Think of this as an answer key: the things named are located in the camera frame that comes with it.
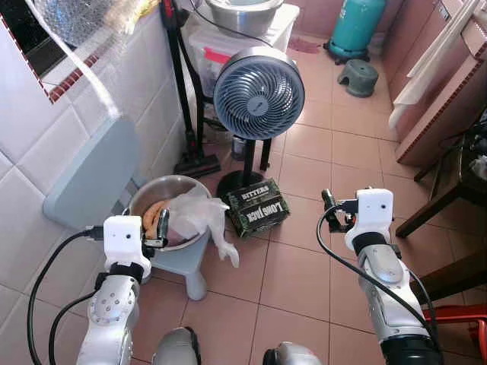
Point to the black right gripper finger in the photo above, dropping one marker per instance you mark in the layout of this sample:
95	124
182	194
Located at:
328	201

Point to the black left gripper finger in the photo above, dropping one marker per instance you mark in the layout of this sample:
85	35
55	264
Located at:
163	222

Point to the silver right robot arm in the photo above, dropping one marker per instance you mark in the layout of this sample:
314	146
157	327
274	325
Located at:
386	293

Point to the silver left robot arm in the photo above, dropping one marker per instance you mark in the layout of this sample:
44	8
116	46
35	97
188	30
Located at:
106	312

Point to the orange food in bowl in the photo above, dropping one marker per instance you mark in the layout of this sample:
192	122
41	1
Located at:
152	214

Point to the steel bowl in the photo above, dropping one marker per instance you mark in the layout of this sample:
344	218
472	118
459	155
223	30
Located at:
156	190

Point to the clear plastic bag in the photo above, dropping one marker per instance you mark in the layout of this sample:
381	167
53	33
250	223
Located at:
199	214

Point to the green Long Jack carton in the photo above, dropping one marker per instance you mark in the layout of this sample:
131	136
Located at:
259	209

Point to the pale blue child chair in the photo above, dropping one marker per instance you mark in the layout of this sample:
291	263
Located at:
95	179

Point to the dark wooden table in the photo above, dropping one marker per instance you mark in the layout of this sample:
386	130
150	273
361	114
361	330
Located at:
449	198

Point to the grey left robot leg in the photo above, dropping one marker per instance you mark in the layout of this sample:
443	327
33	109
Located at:
175	348

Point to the grey robot leg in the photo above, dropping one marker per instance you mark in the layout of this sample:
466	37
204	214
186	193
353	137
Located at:
291	356
175	348

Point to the small green plastic stool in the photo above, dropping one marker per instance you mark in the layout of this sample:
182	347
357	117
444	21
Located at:
358	77

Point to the grey standing fan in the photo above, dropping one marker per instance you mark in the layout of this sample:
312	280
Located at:
259	93

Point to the black red stick vacuum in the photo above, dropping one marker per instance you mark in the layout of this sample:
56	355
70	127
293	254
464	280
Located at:
183	84

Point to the black bag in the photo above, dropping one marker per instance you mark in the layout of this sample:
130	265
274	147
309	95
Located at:
478	148

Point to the grey right robot leg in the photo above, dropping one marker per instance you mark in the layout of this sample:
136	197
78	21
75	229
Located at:
291	356

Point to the brown cabinet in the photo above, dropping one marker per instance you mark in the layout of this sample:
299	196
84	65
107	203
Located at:
437	84

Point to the white plastic storage box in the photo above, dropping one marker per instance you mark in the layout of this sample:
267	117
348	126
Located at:
209	53

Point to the green gas cylinder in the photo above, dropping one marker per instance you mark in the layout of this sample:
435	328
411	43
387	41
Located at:
356	26

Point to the large steel basin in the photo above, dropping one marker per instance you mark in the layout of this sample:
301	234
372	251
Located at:
243	15

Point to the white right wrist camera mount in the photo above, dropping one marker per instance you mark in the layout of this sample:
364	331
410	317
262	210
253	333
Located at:
371	214

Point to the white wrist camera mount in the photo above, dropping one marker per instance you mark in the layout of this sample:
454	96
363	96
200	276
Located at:
123	237
371	214

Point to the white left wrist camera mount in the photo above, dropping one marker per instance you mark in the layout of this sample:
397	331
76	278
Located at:
123	237

